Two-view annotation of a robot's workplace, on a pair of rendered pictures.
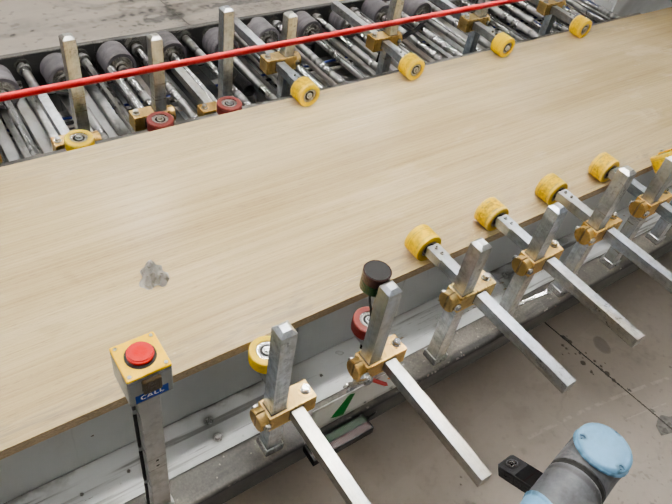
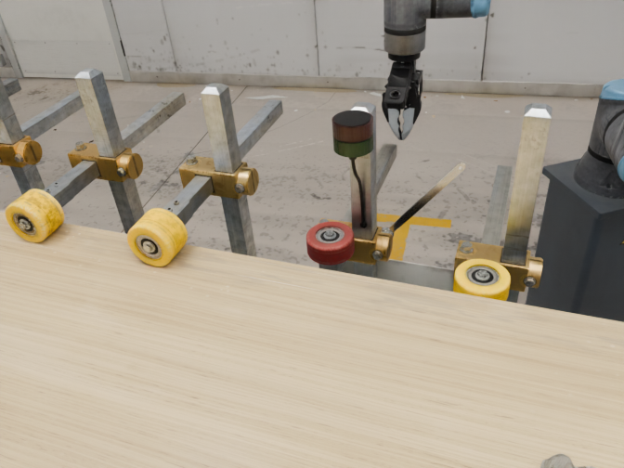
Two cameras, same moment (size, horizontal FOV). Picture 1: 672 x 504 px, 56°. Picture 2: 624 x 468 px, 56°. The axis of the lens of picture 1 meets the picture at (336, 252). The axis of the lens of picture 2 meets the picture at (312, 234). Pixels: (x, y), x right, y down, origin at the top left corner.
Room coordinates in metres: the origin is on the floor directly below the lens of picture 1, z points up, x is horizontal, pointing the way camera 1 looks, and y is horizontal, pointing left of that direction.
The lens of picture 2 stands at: (1.30, 0.58, 1.48)
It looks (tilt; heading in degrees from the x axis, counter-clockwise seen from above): 36 degrees down; 245
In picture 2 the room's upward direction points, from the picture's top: 5 degrees counter-clockwise
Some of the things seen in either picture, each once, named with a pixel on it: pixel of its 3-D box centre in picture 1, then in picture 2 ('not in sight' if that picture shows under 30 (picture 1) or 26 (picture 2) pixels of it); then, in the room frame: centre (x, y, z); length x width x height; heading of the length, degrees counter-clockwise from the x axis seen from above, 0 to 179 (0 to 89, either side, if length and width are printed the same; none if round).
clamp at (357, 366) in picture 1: (375, 357); (352, 242); (0.89, -0.14, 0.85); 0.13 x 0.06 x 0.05; 132
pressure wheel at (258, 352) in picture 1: (265, 364); (478, 301); (0.81, 0.10, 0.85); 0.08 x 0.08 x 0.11
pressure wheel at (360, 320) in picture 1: (366, 333); (331, 259); (0.95, -0.11, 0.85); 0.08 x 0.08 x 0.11
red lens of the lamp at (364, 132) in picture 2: (376, 274); (352, 125); (0.90, -0.09, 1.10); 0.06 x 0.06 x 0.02
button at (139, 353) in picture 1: (140, 354); not in sight; (0.53, 0.26, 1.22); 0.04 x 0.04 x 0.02
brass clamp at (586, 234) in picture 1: (597, 228); (7, 149); (1.39, -0.69, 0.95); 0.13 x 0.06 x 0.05; 132
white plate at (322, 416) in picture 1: (357, 398); (384, 278); (0.83, -0.12, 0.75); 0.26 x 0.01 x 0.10; 132
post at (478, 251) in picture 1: (453, 312); (236, 206); (1.04, -0.31, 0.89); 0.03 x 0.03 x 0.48; 42
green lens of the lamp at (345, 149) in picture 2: (374, 282); (353, 140); (0.90, -0.09, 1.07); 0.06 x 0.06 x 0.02
